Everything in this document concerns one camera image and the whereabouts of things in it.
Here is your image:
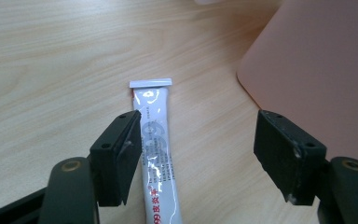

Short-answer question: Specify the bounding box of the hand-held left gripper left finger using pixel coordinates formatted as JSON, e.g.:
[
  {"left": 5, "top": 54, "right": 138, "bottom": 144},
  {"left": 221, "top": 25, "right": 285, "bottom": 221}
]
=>
[{"left": 89, "top": 109, "right": 144, "bottom": 208}]

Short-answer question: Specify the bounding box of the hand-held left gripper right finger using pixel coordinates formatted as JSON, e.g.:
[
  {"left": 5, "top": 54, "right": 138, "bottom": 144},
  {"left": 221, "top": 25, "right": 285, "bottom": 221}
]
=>
[{"left": 253, "top": 109, "right": 328, "bottom": 206}]

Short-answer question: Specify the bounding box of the pink mat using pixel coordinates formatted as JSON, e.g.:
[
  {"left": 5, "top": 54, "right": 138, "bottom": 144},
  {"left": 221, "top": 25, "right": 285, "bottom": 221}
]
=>
[{"left": 236, "top": 0, "right": 358, "bottom": 171}]

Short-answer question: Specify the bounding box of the white ointment tube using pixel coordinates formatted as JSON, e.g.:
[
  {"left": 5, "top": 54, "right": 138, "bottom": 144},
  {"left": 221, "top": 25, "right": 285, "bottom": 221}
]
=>
[{"left": 129, "top": 77, "right": 185, "bottom": 224}]

